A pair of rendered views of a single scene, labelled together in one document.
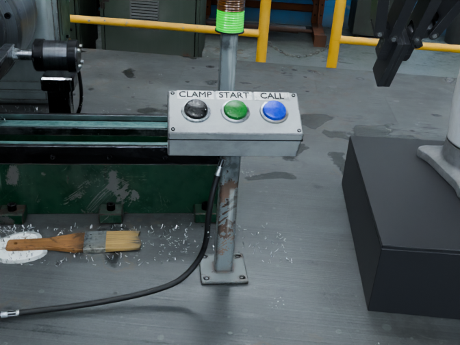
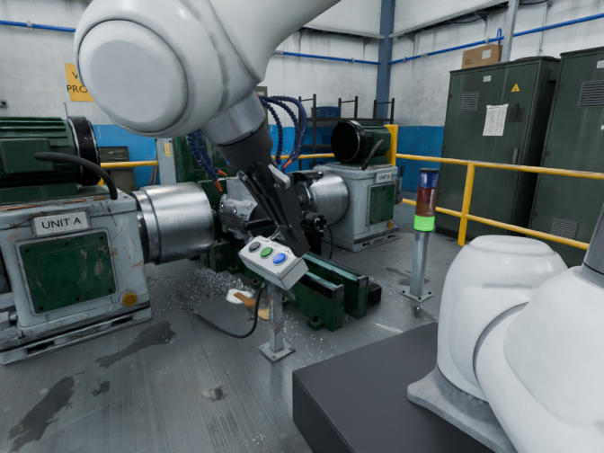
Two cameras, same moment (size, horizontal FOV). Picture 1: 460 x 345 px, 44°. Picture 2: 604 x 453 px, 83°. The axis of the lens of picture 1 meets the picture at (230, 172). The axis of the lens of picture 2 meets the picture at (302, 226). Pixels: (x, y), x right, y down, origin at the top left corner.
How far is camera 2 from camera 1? 76 cm
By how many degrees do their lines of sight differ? 55
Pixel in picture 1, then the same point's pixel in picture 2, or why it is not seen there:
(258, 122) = (268, 262)
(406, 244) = (303, 380)
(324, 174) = not seen: hidden behind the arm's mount
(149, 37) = (564, 247)
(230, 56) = (419, 245)
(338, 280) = not seen: hidden behind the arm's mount
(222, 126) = (254, 258)
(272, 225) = (338, 350)
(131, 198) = (292, 297)
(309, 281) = not seen: hidden behind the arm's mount
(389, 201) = (355, 360)
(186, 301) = (240, 350)
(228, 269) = (273, 350)
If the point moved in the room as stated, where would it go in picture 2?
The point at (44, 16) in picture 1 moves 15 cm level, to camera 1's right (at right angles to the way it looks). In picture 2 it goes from (355, 205) to (379, 212)
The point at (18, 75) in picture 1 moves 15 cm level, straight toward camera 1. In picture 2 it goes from (341, 232) to (323, 241)
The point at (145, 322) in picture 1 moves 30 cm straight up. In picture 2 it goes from (217, 345) to (208, 234)
